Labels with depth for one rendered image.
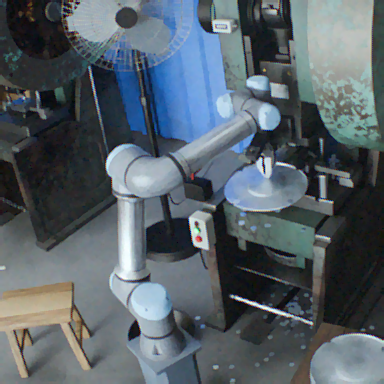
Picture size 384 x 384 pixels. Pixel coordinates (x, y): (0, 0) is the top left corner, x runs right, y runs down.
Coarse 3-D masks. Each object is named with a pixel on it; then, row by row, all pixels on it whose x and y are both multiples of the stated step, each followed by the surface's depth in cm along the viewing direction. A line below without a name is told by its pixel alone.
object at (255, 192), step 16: (240, 176) 199; (256, 176) 198; (272, 176) 195; (288, 176) 194; (304, 176) 192; (240, 192) 191; (256, 192) 188; (272, 192) 187; (288, 192) 186; (304, 192) 184; (256, 208) 182; (272, 208) 180
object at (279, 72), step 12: (264, 60) 188; (276, 60) 186; (288, 60) 185; (264, 72) 189; (276, 72) 186; (288, 72) 183; (276, 84) 189; (288, 84) 186; (276, 96) 192; (288, 96) 188; (288, 108) 191; (288, 120) 190; (300, 120) 191; (312, 120) 198; (288, 132) 193; (300, 132) 193
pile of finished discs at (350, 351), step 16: (352, 336) 177; (368, 336) 176; (320, 352) 174; (336, 352) 173; (352, 352) 171; (368, 352) 170; (320, 368) 168; (336, 368) 166; (352, 368) 165; (368, 368) 163
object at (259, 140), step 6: (258, 132) 185; (264, 132) 184; (252, 138) 185; (258, 138) 184; (264, 138) 183; (252, 144) 184; (258, 144) 183; (264, 144) 183; (246, 150) 184; (252, 150) 182; (258, 150) 181; (246, 156) 183; (252, 156) 181; (258, 156) 182
